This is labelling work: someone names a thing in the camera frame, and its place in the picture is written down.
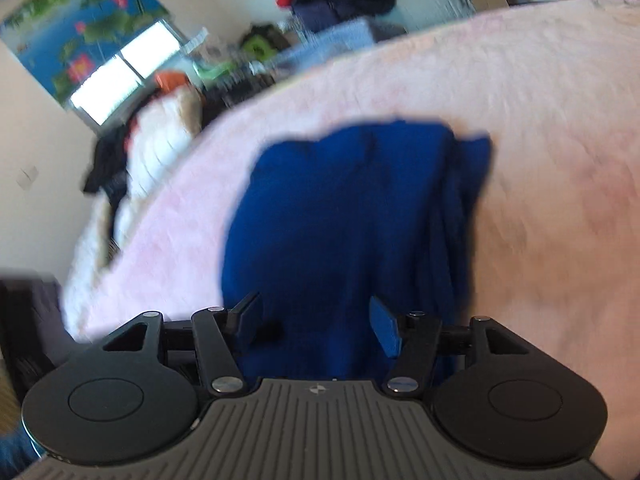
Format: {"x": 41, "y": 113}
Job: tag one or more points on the pink floral bed cover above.
{"x": 556, "y": 86}

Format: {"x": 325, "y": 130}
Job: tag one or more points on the light blue towel blanket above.
{"x": 338, "y": 40}

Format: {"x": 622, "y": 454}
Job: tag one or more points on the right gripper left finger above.
{"x": 222, "y": 335}

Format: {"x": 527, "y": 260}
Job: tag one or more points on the wall switch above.
{"x": 27, "y": 177}

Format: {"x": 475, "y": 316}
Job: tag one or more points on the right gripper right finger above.
{"x": 410, "y": 341}

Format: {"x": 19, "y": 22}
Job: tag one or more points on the bright window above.
{"x": 125, "y": 73}

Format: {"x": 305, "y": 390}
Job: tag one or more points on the lotus flower window blind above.
{"x": 63, "y": 42}

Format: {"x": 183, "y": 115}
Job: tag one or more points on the dark clothes pile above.
{"x": 318, "y": 15}

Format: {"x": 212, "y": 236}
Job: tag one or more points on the green plastic item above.
{"x": 216, "y": 57}

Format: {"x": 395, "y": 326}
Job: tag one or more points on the blue knitted garment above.
{"x": 371, "y": 211}

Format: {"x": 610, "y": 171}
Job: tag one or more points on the orange cloth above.
{"x": 170, "y": 80}

